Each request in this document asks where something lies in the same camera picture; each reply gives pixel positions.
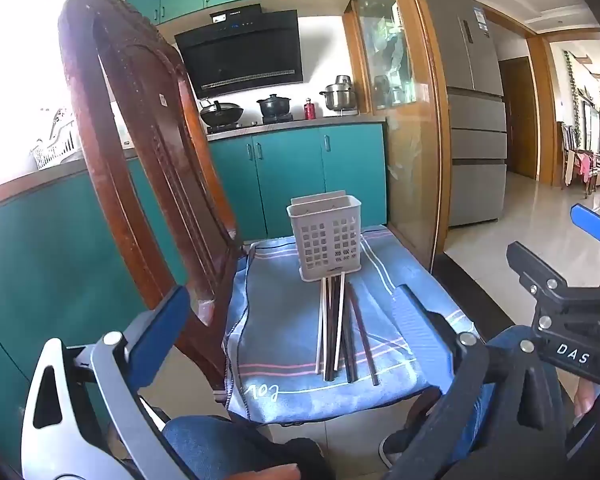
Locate black range hood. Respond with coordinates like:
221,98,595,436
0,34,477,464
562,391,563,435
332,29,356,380
174,4,304,101

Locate wooden framed glass partition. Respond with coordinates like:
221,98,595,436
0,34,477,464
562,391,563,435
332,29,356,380
344,0,453,272

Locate teal base cabinets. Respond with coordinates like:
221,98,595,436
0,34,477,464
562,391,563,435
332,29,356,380
0,122,388,466

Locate gas stove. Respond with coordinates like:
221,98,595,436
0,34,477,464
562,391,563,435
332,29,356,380
206,114,296,135

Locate person's left leg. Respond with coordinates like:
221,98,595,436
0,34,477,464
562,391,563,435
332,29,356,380
161,412,293,480

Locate black cooking pot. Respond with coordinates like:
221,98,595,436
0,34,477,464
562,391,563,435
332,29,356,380
257,92,294,119

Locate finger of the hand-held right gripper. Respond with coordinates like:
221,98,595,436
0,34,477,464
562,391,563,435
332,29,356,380
506,241,571,306
569,203,600,250

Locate black wok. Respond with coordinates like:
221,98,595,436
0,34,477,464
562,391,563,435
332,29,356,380
199,99,245,129

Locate stainless steel pot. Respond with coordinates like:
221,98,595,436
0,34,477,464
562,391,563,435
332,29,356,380
319,74,359,112

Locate white dish rack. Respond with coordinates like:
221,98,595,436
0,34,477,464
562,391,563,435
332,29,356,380
29,106,89,171

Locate dark shoe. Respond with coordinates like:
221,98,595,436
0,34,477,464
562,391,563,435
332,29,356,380
379,429,407,467

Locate grey plastic utensil holder basket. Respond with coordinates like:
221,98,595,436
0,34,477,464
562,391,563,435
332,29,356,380
286,190,365,283

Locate dark wooden chair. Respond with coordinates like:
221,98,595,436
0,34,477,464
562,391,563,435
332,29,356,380
57,0,253,406

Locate brown chopstick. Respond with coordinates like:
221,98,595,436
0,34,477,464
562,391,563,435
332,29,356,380
348,282,381,387

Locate person's right leg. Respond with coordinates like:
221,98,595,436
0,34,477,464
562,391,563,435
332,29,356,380
402,326,537,461

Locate brown wooden door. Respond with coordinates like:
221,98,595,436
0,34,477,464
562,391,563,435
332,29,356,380
497,57,539,181

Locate blue striped cloth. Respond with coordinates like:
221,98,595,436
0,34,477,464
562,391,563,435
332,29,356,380
222,225,478,423

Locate grey kitchen countertop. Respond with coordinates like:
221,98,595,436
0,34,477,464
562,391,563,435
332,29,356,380
0,111,387,206

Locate hanging green garland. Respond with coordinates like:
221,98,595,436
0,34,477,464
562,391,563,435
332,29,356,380
562,49,586,128

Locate person's leg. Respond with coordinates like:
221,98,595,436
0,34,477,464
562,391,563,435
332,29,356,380
402,326,537,461
161,412,293,480

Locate wooden dining chairs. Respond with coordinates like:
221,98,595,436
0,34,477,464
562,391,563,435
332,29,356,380
557,121,600,200

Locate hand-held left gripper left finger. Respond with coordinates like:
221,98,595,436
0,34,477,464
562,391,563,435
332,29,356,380
20,285,191,480

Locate person's right hand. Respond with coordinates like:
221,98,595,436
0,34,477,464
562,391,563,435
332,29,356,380
574,375,600,429

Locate silver refrigerator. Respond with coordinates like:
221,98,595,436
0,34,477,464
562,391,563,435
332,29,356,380
419,0,509,229

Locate person's left hand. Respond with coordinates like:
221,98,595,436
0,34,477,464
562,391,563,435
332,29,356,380
222,462,302,480

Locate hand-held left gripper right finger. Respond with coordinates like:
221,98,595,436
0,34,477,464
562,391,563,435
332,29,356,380
384,284,577,480

